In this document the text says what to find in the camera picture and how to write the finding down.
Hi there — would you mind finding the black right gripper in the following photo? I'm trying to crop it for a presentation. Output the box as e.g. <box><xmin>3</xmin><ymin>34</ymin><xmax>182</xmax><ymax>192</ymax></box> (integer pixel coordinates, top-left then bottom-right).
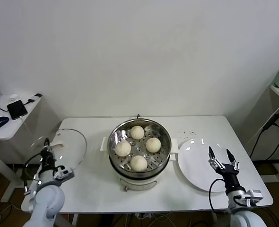
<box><xmin>209</xmin><ymin>146</ymin><xmax>246</xmax><ymax>192</ymax></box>

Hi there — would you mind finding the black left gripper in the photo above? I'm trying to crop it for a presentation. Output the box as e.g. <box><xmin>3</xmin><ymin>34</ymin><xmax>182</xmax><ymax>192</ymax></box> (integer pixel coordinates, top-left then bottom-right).
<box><xmin>40</xmin><ymin>138</ymin><xmax>58</xmax><ymax>173</ymax></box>

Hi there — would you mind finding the round glass pot lid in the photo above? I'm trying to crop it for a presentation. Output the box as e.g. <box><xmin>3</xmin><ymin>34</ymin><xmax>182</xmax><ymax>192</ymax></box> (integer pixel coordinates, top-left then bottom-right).
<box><xmin>30</xmin><ymin>128</ymin><xmax>87</xmax><ymax>170</ymax></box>

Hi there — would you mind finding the white steamed baozi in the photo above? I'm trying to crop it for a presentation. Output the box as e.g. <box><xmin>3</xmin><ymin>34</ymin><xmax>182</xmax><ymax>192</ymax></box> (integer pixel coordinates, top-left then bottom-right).
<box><xmin>115</xmin><ymin>141</ymin><xmax>132</xmax><ymax>157</ymax></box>
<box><xmin>145</xmin><ymin>137</ymin><xmax>162</xmax><ymax>153</ymax></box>
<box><xmin>129</xmin><ymin>155</ymin><xmax>148</xmax><ymax>172</ymax></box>
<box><xmin>130</xmin><ymin>125</ymin><xmax>145</xmax><ymax>140</ymax></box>

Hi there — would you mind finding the stainless steel steamer basket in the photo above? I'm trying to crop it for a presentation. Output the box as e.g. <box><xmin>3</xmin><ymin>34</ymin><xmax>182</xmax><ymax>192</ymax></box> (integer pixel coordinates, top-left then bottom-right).
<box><xmin>107</xmin><ymin>119</ymin><xmax>172</xmax><ymax>175</ymax></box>

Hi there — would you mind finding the white round plate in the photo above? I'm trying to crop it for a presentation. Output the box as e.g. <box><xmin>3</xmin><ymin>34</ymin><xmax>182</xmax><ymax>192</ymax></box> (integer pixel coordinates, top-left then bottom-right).
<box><xmin>177</xmin><ymin>139</ymin><xmax>238</xmax><ymax>192</ymax></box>

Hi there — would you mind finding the white side desk with phone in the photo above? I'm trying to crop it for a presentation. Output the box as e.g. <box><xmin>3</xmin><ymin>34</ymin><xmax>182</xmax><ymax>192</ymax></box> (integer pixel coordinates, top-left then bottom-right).
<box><xmin>0</xmin><ymin>94</ymin><xmax>61</xmax><ymax>204</ymax></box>

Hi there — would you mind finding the black smartphone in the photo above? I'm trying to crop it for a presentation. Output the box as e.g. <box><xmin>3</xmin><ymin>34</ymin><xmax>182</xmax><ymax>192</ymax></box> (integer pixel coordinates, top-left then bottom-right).
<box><xmin>6</xmin><ymin>100</ymin><xmax>28</xmax><ymax>121</ymax></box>

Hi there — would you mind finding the white power strip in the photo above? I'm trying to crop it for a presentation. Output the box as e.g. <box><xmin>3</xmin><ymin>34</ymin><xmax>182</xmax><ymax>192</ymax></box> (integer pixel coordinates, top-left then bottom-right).
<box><xmin>134</xmin><ymin>212</ymin><xmax>154</xmax><ymax>219</ymax></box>

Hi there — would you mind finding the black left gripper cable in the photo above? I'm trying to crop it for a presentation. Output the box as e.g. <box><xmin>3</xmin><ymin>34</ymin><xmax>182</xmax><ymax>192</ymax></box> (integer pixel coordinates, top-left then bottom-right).
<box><xmin>23</xmin><ymin>151</ymin><xmax>44</xmax><ymax>187</ymax></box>

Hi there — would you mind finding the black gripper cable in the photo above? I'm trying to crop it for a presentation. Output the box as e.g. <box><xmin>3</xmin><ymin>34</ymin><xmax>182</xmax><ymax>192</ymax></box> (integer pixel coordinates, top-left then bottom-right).
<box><xmin>23</xmin><ymin>151</ymin><xmax>44</xmax><ymax>187</ymax></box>
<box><xmin>209</xmin><ymin>178</ymin><xmax>230</xmax><ymax>213</ymax></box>

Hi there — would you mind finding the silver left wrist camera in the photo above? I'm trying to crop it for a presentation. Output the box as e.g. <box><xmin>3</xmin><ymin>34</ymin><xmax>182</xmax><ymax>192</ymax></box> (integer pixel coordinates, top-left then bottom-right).
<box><xmin>52</xmin><ymin>165</ymin><xmax>75</xmax><ymax>182</ymax></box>

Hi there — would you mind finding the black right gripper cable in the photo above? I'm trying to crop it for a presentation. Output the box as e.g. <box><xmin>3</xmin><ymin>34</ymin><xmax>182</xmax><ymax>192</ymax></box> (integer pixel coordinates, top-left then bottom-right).
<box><xmin>209</xmin><ymin>178</ymin><xmax>230</xmax><ymax>213</ymax></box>

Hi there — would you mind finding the white charging cable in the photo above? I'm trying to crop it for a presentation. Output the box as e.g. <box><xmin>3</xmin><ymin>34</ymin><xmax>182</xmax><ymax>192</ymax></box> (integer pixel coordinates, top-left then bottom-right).
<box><xmin>18</xmin><ymin>115</ymin><xmax>34</xmax><ymax>140</ymax></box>

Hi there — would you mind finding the thin white cable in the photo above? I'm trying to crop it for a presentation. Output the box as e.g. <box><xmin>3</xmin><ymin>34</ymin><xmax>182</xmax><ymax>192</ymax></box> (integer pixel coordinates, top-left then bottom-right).
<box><xmin>245</xmin><ymin>102</ymin><xmax>279</xmax><ymax>145</ymax></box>

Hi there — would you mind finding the black power cable with brick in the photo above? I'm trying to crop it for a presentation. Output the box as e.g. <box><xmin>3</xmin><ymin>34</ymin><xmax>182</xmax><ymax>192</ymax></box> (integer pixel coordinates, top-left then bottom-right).
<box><xmin>249</xmin><ymin>98</ymin><xmax>279</xmax><ymax>161</ymax></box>

